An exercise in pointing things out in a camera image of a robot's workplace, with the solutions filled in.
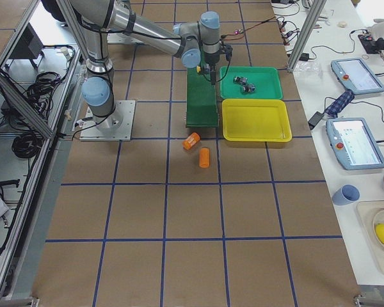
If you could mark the teach pendant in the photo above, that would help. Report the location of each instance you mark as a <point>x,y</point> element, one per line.
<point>355,75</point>
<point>353,144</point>

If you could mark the plain orange cylinder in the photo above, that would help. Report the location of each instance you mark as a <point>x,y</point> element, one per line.
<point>204,157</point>

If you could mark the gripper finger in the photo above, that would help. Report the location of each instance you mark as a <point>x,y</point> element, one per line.
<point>213,74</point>

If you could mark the black adapter on table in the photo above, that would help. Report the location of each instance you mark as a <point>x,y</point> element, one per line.
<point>315,119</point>

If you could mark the yellow plastic tray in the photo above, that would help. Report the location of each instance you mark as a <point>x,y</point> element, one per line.
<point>255,120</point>

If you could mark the aluminium frame strut left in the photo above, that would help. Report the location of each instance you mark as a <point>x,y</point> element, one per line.
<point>16,99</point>

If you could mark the aluminium frame strut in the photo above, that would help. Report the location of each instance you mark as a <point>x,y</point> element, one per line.
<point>306,30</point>
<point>16,99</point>

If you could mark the green push button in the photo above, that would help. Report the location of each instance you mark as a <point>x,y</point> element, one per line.
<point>247,88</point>
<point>240,80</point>

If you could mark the beige tray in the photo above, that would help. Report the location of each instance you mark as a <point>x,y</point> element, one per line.
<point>366,211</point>

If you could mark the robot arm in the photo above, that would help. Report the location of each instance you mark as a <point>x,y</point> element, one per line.
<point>197,44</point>

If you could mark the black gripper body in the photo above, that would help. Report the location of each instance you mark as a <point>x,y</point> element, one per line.
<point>210,64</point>

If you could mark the blue plaid cloth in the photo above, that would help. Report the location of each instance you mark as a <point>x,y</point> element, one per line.
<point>339,104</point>

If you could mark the orange cylinder with 4680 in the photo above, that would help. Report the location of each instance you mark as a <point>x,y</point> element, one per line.
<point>191,141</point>

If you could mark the green conveyor belt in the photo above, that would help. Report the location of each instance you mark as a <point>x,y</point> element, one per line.
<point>201,103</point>

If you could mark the green plastic tray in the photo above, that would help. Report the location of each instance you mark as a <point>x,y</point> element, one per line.
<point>265,80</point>

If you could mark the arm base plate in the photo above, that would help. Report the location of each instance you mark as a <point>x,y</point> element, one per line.
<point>117,127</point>

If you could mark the aluminium frame strut right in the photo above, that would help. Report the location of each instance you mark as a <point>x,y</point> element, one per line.
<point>306,30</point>

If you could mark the blue plastic cup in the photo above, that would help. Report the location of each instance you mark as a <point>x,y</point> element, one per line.
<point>347,194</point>

